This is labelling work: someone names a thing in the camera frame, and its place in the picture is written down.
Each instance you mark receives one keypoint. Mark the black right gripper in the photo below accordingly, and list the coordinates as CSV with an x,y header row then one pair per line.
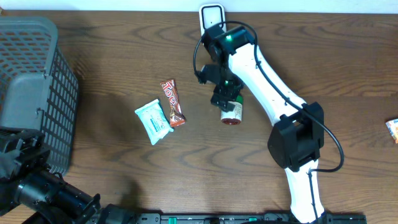
x,y
230,93

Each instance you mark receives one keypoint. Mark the green lidded white jar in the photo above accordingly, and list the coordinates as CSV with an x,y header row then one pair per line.
x,y
234,116

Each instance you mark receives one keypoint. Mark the red Topps candy bar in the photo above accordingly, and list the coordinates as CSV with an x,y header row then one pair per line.
x,y
176,116

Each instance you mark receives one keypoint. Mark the teal wet wipes packet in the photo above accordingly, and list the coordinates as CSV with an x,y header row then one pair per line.
x,y
155,123

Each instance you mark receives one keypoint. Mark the orange Kleenex tissue pack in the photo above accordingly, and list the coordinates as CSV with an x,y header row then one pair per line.
x,y
392,126

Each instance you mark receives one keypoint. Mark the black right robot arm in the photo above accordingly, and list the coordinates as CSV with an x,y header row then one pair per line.
x,y
297,127

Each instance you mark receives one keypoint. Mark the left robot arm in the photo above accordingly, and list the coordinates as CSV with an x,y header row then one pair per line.
x,y
26,179

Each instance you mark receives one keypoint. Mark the grey plastic mesh basket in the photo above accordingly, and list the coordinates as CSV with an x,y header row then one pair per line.
x,y
38,89

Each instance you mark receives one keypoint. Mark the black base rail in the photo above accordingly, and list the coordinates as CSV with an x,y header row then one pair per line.
x,y
284,217

